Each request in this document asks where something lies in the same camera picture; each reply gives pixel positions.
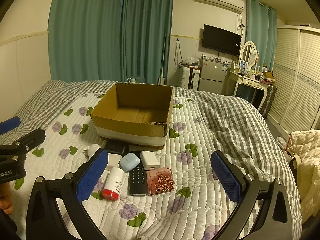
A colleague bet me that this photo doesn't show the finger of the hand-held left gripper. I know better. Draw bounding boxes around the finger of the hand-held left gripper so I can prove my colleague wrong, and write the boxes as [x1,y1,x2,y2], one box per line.
[0,116,21,134]
[0,128,46,161]

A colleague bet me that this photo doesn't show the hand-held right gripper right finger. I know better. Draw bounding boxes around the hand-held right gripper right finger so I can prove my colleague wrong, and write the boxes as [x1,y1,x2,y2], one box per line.
[210,151,294,240]

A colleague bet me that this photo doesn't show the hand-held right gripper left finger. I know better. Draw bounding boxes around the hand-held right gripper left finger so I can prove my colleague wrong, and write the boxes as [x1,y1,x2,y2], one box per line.
[26,148,109,240]

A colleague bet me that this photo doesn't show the white bottle with red cap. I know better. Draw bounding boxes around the white bottle with red cap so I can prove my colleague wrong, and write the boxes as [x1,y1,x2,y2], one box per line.
[102,167,124,201]

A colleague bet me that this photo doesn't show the small white square box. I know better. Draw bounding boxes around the small white square box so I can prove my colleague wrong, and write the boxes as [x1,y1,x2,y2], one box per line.
[107,153,123,169]

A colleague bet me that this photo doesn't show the round white plug adapter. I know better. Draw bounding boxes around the round white plug adapter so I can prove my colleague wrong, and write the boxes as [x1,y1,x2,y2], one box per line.
[84,144,102,161]

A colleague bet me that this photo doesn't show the black power bank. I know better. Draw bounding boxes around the black power bank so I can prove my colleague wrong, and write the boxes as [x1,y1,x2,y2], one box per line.
[104,141,130,155]

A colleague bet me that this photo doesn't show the light blue earbud case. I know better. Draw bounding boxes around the light blue earbud case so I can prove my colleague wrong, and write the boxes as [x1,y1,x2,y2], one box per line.
[119,153,140,172]

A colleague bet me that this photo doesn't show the black remote control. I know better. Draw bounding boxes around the black remote control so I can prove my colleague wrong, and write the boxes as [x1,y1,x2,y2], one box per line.
[129,150,148,196]

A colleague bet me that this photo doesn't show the white charger adapter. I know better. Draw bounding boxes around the white charger adapter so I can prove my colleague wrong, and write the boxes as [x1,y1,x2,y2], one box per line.
[140,151,160,172]

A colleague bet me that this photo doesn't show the cardboard box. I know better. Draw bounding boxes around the cardboard box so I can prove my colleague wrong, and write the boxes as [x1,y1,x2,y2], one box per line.
[90,83,174,150]

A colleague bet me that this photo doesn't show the pink sponge packet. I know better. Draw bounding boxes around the pink sponge packet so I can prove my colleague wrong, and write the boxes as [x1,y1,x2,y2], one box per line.
[146,166,176,195]

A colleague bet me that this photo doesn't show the person's left hand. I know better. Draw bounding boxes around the person's left hand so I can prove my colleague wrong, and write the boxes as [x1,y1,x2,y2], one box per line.
[0,182,13,214]

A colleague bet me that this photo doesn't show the white floral quilt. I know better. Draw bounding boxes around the white floral quilt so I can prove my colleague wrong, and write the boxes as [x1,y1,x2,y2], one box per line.
[10,92,300,240]

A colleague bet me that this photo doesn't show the grey checked bedsheet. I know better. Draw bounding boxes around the grey checked bedsheet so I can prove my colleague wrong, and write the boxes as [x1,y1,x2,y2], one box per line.
[15,80,304,230]

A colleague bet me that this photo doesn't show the white cup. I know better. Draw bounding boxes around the white cup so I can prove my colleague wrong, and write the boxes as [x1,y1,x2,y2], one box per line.
[276,136,295,163]

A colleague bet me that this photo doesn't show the white puffy jacket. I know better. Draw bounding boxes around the white puffy jacket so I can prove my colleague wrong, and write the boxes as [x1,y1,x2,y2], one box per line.
[290,129,320,224]

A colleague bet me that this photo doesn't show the brown suitcase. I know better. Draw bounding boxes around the brown suitcase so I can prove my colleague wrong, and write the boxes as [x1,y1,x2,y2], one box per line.
[259,84,277,119]

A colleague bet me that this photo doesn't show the white dressing table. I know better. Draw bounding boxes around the white dressing table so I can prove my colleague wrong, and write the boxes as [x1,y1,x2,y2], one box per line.
[229,70,269,112]

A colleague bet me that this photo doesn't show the silver fridge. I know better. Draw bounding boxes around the silver fridge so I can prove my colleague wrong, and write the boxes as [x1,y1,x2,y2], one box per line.
[199,58,232,96]

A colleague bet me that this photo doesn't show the white suitcase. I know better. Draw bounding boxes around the white suitcase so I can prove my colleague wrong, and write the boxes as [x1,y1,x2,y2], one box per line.
[180,66,200,90]

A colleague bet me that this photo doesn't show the white louvred wardrobe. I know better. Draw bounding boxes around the white louvred wardrobe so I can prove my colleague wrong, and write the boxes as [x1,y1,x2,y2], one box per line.
[265,25,320,130]

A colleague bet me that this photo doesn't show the wide green curtain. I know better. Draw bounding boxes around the wide green curtain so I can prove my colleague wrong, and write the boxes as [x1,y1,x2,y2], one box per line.
[47,0,125,83]

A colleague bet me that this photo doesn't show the clear plastic bag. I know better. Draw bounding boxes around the clear plastic bag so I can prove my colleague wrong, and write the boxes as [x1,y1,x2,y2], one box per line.
[184,56,200,67]

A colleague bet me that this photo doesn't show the white oval mirror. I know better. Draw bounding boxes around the white oval mirror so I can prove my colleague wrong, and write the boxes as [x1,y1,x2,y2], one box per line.
[240,41,260,68]

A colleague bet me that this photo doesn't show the narrow green curtain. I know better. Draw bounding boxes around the narrow green curtain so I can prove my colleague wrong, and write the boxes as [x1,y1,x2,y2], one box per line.
[246,0,278,68]

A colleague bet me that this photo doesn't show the hanging wall cables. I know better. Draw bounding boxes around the hanging wall cables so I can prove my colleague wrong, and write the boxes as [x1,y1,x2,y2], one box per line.
[175,39,184,69]

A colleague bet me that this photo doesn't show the black wall television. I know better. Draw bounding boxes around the black wall television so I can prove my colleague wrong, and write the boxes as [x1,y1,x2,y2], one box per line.
[202,24,242,57]

